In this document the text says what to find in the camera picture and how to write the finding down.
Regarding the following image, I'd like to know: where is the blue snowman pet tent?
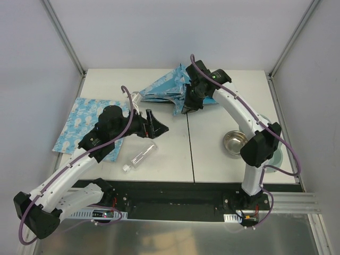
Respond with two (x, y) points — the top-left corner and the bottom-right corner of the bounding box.
(139, 63), (221, 116)

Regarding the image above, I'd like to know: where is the clear plastic water bottle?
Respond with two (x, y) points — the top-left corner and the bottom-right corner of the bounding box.
(122, 141), (158, 173)

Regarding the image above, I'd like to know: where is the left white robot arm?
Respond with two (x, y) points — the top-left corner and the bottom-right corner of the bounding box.
(13, 105), (169, 245)

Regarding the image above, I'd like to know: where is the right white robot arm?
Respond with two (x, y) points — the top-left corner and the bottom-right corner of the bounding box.
(180, 65), (282, 210)

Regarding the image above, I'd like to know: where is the blue snowman tent mat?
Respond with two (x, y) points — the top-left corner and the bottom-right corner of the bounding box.
(53, 97), (129, 154)

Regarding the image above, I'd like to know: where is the green double pet bowl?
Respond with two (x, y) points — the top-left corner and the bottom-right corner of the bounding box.
(261, 114), (283, 173)

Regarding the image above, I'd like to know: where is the stainless steel bowl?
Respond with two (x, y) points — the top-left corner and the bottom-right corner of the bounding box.
(223, 130), (248, 158)

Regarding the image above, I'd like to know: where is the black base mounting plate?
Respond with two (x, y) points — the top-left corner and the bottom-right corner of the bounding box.
(50, 177), (305, 221)

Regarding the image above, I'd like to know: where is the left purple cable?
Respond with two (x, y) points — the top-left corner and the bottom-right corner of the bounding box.
(19, 84), (135, 245)

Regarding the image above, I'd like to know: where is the right aluminium frame post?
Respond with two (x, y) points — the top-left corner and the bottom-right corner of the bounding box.
(268, 0), (323, 80)

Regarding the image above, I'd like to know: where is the aluminium frame post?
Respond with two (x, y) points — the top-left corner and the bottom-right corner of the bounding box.
(41, 0), (86, 77)
(268, 0), (323, 80)

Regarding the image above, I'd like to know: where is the aluminium front rail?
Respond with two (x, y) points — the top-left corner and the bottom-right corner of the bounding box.
(271, 192), (320, 214)

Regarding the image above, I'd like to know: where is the left aluminium frame post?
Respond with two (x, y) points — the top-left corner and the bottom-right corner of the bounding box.
(41, 0), (86, 77)

